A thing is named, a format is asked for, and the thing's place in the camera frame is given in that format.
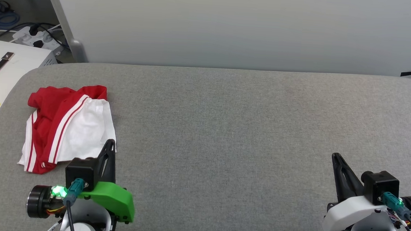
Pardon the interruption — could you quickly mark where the red and white T-shirt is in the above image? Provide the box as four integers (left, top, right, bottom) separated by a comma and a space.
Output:
17, 81, 121, 179

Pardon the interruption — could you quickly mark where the teal right camera connector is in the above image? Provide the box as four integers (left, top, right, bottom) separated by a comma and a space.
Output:
380, 192, 411, 220

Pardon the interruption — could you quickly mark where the teal left camera connector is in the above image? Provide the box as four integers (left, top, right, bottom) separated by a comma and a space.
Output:
63, 178, 85, 207

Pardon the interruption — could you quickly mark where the grey fabric cushion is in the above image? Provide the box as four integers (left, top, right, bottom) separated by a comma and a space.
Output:
0, 52, 411, 231

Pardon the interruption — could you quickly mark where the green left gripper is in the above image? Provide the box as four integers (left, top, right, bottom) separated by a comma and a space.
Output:
77, 138, 139, 223

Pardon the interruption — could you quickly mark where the white partition panel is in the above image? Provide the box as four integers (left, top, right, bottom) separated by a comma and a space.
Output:
36, 0, 411, 83

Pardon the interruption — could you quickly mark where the grey metal partition foot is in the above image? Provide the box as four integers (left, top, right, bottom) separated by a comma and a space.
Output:
69, 39, 90, 63

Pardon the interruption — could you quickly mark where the white power strip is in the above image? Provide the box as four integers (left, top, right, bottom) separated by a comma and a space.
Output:
11, 25, 66, 56

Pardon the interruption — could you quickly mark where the black left camera cable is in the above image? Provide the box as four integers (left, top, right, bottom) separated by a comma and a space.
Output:
64, 200, 79, 231

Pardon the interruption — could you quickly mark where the blue coiled cable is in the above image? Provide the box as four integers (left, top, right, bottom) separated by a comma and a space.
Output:
0, 8, 21, 30

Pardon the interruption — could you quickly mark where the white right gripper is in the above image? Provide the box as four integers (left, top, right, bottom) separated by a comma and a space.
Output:
322, 152, 409, 231

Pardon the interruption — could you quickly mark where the white equipment box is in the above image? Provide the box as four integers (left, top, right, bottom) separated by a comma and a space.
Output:
0, 40, 59, 141

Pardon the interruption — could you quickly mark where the teal camera connector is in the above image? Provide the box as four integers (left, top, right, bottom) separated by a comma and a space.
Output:
63, 178, 85, 207
380, 192, 411, 220

